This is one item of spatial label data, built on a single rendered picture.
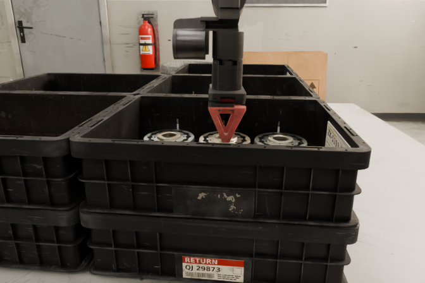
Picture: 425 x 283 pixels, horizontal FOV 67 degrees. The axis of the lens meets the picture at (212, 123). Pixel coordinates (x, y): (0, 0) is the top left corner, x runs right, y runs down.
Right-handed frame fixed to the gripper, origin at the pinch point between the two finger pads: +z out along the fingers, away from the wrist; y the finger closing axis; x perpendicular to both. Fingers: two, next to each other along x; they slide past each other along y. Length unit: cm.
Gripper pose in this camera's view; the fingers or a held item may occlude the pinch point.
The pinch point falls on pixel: (225, 134)
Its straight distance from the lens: 63.3
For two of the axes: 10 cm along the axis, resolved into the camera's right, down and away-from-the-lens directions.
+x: 10.0, 0.1, 0.0
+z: -0.2, 9.6, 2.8
